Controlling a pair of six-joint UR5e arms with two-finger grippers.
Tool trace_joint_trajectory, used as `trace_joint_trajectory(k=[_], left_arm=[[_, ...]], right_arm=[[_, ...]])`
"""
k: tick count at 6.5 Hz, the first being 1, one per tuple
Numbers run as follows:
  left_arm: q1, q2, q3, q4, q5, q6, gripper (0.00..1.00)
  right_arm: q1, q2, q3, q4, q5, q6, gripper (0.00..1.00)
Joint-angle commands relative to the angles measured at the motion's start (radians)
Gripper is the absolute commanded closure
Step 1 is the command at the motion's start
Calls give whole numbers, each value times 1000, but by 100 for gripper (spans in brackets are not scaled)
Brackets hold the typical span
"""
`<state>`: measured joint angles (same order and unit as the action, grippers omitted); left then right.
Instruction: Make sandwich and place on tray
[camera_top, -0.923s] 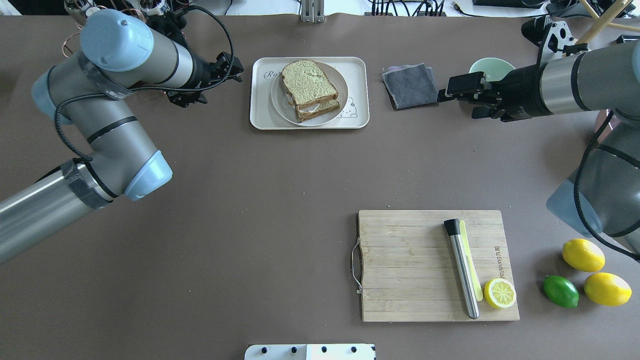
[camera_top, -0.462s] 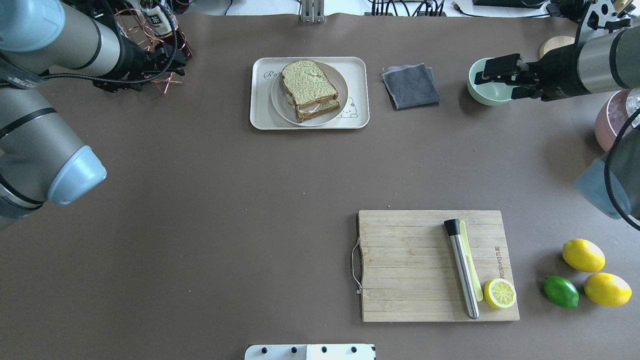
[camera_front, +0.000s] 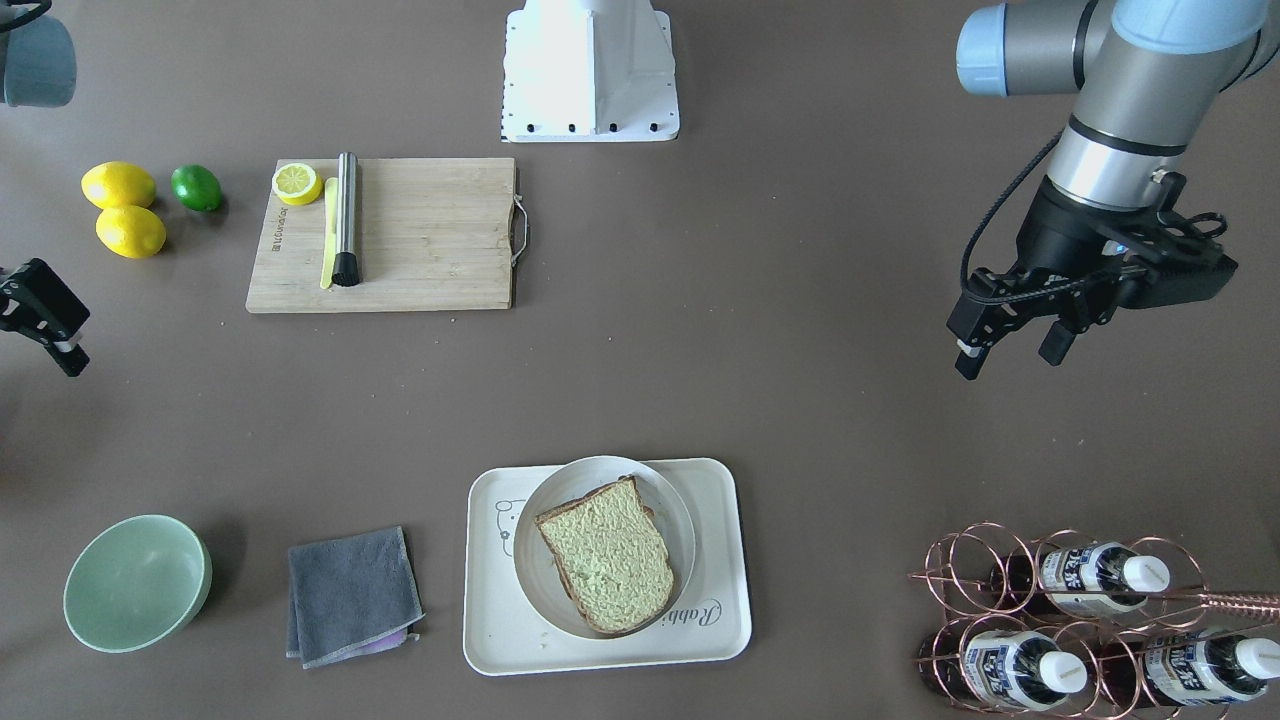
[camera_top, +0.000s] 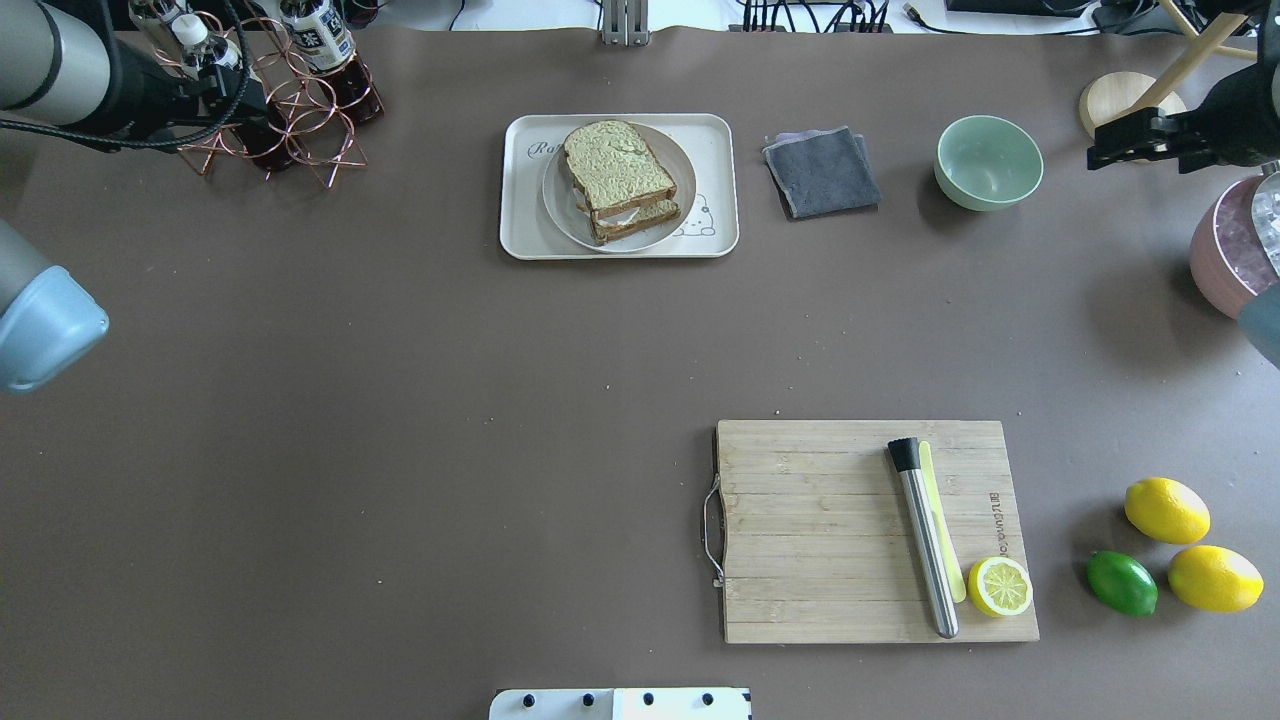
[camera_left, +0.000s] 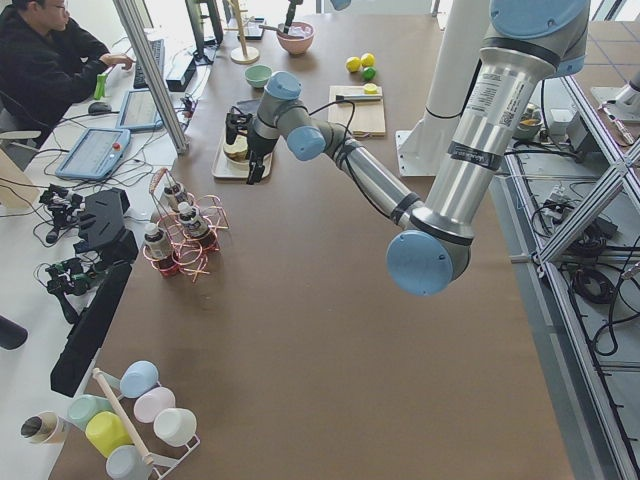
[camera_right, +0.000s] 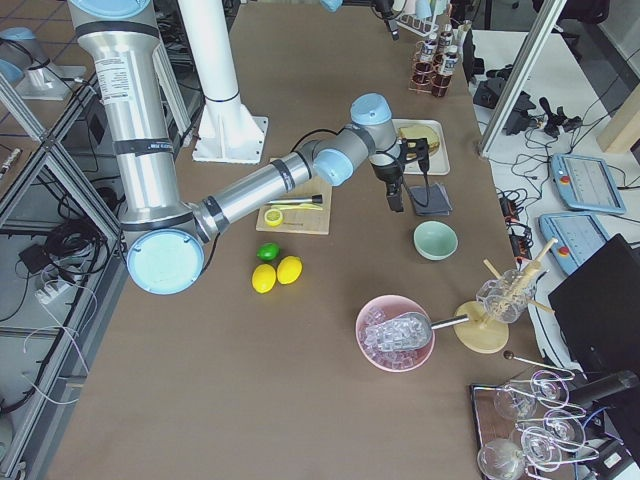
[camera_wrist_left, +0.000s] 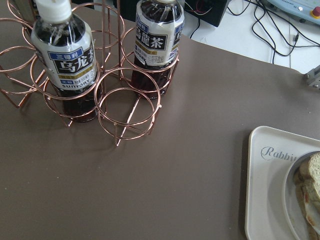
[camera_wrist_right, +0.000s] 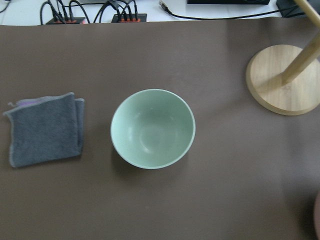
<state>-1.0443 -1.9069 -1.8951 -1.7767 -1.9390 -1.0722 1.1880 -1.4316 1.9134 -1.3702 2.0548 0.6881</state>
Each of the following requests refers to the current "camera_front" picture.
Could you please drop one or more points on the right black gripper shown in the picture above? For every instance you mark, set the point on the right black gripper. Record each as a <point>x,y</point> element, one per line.
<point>38,303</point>

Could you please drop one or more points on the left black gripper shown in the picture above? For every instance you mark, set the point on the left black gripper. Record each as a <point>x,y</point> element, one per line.
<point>1058,232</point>

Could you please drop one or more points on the bread slice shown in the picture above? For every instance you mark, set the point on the bread slice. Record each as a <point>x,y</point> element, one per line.
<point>611,559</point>

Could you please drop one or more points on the white round plate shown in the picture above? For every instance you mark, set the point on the white round plate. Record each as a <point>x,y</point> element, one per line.
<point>535,568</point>

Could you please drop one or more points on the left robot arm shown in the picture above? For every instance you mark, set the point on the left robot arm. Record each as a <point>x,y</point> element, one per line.
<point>1144,74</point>

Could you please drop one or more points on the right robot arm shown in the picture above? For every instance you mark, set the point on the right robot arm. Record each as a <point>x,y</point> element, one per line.
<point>40,71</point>

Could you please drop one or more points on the cream rabbit tray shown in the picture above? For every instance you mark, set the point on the cream rabbit tray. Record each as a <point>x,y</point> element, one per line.
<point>502,634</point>

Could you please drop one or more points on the yellow lemon lower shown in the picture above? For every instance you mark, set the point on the yellow lemon lower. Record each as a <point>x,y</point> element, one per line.
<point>131,232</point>

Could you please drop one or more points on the yellow lemon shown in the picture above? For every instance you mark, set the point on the yellow lemon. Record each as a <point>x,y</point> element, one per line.
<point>131,232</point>
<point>118,183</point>

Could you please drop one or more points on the yellow lemon upper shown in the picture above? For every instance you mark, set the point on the yellow lemon upper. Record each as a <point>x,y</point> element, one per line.
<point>118,183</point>

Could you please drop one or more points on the green lime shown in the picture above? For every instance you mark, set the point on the green lime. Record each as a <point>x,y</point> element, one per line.
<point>196,188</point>

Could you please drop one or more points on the light green bowl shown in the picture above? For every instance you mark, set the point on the light green bowl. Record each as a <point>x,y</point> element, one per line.
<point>138,582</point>

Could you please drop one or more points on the tea bottle upper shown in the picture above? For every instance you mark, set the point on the tea bottle upper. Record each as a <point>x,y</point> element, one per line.
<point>1098,580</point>

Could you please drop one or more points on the tea bottle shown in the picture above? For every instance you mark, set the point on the tea bottle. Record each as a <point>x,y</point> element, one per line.
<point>994,670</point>
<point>1098,580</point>
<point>1188,670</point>

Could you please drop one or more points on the halved lemon slice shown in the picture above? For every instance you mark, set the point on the halved lemon slice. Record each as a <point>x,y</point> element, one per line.
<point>297,184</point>

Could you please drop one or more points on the steel muddler black tip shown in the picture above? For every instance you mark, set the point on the steel muddler black tip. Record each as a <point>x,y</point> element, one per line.
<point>346,269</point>

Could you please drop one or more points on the yellow plastic knife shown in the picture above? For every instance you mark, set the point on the yellow plastic knife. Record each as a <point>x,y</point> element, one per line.
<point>331,190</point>

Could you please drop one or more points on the grey folded cloth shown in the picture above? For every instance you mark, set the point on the grey folded cloth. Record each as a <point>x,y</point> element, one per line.
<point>350,597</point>

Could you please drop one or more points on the bamboo cutting board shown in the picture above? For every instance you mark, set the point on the bamboo cutting board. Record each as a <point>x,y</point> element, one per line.
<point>431,234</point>

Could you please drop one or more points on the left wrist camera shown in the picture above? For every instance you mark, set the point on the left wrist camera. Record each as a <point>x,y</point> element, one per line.
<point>1170,259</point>

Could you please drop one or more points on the copper wire bottle rack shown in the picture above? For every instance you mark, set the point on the copper wire bottle rack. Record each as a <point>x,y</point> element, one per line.
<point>1072,626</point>

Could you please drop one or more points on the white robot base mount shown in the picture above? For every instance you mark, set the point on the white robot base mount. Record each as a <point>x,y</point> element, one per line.
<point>589,72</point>

